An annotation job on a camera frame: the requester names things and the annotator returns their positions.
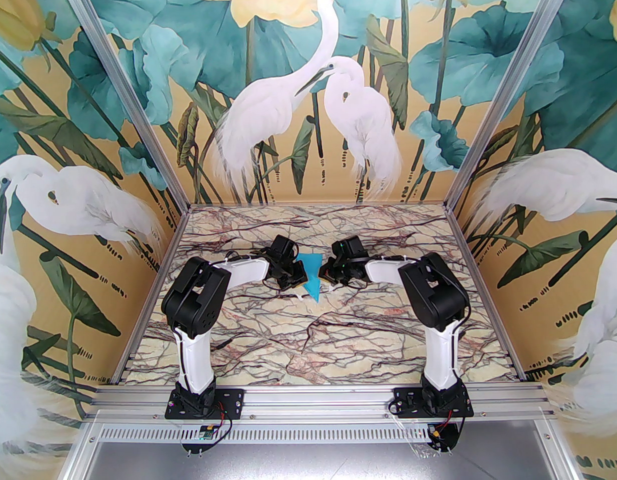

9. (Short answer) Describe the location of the blue paper sheet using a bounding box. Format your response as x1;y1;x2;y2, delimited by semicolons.
295;251;325;305

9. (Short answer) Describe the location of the grey metal sheet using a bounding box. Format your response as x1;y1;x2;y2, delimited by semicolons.
63;440;587;480

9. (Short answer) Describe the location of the perforated metal strip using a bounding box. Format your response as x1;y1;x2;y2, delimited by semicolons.
86;422;559;445

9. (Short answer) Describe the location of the aluminium table side rail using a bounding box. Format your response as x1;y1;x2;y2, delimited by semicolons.
444;205;528;383
108;205;193;386

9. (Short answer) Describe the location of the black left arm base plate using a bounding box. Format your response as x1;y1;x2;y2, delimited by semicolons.
166;388;245;422

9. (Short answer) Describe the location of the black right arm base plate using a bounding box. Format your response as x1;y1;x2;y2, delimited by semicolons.
392;387;475;420

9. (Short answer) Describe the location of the aluminium frame post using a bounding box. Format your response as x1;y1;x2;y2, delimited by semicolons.
444;0;575;213
53;0;193;213

